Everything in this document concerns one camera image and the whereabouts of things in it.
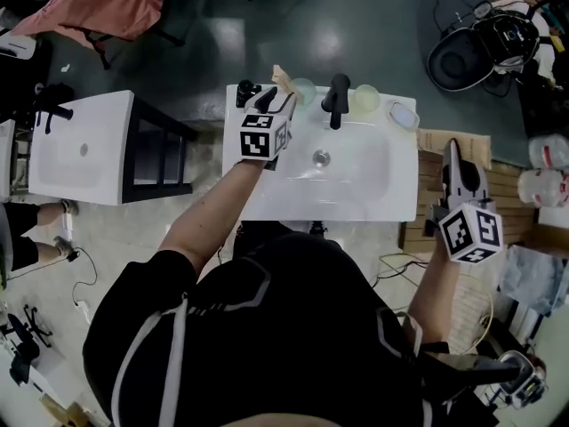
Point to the silver camera device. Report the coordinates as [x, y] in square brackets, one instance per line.
[522, 378]

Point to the wooden toothbrush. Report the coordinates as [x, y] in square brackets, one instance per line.
[283, 79]

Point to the person's right forearm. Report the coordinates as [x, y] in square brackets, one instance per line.
[433, 292]

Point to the black soap dispenser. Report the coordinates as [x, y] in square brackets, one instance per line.
[246, 91]

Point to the brown cardboard box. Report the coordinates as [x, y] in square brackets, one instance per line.
[475, 147]

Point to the translucent green cup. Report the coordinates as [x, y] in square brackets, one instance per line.
[367, 97]
[306, 88]

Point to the clear soap dish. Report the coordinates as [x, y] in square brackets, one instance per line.
[403, 115]

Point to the black folding chair frame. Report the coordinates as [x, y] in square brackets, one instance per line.
[129, 38]

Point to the person's left forearm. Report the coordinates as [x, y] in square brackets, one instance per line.
[209, 216]

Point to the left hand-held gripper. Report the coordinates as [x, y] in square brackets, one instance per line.
[257, 142]

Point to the white sink basin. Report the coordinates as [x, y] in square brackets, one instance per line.
[75, 176]
[355, 185]

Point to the white plastic bag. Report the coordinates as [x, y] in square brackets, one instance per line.
[549, 151]
[544, 187]

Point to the pink cloth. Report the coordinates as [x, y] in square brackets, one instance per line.
[102, 2]

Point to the metal sink drain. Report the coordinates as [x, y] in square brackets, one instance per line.
[321, 157]
[83, 149]

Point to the white ribbed foam board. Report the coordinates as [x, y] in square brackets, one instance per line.
[471, 314]

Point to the black office chair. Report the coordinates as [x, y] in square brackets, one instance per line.
[24, 340]

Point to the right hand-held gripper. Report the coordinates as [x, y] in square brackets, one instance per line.
[472, 234]

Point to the corrugated cardboard sheet stack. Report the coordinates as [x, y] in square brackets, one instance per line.
[507, 194]

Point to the person's black shirt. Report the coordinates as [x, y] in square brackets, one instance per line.
[266, 327]

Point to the black faucet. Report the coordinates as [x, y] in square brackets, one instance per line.
[55, 114]
[335, 98]

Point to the black round open case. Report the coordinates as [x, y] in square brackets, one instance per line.
[471, 51]

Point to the black sink cabinet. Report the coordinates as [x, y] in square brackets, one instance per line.
[155, 154]

